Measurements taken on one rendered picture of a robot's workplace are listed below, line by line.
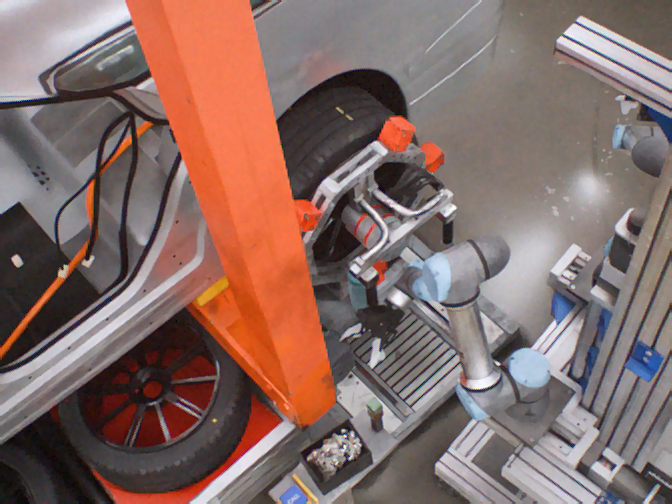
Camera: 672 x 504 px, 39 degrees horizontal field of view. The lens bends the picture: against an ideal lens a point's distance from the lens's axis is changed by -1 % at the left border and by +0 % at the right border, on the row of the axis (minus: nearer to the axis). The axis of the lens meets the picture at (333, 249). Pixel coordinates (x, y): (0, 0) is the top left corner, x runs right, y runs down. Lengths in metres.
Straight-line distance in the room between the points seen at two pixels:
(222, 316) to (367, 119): 0.83
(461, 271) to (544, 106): 2.24
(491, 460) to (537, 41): 2.22
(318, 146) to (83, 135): 0.87
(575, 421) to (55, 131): 1.97
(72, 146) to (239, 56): 1.67
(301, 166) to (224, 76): 1.20
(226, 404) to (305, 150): 0.93
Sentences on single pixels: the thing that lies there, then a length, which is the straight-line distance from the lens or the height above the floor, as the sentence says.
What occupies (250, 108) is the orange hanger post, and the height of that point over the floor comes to 2.09.
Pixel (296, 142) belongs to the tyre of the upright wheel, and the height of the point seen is 1.17.
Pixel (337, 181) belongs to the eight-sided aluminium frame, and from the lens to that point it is 2.95.
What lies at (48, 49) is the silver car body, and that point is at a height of 1.88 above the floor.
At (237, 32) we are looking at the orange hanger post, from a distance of 1.72.
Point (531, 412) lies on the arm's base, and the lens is 2.85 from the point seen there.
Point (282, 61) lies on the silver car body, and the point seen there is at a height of 1.50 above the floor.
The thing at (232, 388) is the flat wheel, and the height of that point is 0.50.
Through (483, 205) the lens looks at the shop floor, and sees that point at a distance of 4.21.
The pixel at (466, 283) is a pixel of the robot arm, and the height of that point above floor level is 1.37.
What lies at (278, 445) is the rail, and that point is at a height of 0.36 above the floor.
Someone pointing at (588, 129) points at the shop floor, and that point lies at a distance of 4.51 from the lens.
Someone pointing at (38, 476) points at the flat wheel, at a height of 0.50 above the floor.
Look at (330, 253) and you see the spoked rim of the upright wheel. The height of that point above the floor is 0.64.
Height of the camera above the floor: 3.48
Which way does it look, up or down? 58 degrees down
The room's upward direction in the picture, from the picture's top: 10 degrees counter-clockwise
